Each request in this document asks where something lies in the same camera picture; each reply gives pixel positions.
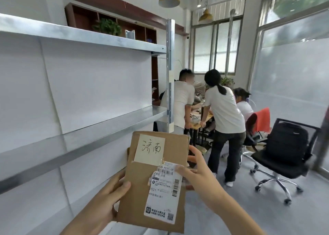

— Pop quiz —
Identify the person's right hand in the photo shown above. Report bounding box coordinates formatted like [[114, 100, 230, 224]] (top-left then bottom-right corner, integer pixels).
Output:
[[175, 145, 228, 208]]

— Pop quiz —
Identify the person's left hand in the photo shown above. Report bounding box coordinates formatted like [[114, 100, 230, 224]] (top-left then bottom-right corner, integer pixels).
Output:
[[85, 169, 131, 224]]

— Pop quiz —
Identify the brown cardboard parcel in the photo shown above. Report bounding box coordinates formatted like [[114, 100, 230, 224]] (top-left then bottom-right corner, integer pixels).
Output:
[[116, 131, 197, 234]]

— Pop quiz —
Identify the person's right forearm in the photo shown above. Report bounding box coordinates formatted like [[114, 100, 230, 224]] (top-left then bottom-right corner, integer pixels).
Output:
[[206, 190, 269, 235]]

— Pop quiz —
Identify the person's left forearm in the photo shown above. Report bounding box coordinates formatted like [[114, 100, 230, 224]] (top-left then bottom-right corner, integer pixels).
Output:
[[60, 210, 114, 235]]

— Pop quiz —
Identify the wooden work table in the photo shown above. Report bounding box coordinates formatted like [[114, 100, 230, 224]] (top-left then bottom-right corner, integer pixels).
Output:
[[188, 107, 215, 146]]

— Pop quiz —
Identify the grey metal shelving rack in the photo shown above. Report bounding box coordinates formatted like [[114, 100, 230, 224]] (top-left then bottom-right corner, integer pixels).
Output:
[[0, 12, 176, 195]]

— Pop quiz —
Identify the dark swivel chair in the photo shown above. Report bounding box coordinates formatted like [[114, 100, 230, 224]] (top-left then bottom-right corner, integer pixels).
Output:
[[242, 113, 268, 170]]

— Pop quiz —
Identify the red chair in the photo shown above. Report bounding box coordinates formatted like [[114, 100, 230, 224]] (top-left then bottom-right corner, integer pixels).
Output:
[[253, 107, 272, 134]]

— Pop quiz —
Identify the black office chair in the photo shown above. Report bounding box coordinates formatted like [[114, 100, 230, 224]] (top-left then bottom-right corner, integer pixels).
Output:
[[242, 118, 322, 205]]

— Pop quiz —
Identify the black backpack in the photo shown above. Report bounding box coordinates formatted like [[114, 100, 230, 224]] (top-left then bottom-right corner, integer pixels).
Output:
[[267, 122, 309, 166]]

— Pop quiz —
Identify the grey vertical pipe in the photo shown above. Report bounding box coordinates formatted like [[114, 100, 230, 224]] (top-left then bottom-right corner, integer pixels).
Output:
[[226, 9, 236, 76]]

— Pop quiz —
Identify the grey metal pole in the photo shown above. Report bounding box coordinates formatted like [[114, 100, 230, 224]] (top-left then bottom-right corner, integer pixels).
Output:
[[312, 106, 329, 171]]

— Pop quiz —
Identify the frosted glass partition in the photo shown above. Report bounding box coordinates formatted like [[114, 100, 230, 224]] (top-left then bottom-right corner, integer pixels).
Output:
[[247, 0, 329, 140]]

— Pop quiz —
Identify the small yellow pendant lamp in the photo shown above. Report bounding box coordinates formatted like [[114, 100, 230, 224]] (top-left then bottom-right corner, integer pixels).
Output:
[[198, 8, 214, 23]]

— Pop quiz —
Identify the green potted plant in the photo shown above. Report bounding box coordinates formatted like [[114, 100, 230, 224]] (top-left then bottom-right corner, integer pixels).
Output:
[[92, 18, 123, 36]]

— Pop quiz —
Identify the window with grey frame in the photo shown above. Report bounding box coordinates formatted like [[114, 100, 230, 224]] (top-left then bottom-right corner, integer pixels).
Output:
[[191, 16, 244, 75]]

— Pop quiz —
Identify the brown wooden wall cabinet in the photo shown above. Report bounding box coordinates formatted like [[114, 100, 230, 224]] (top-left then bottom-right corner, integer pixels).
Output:
[[62, 0, 190, 101]]

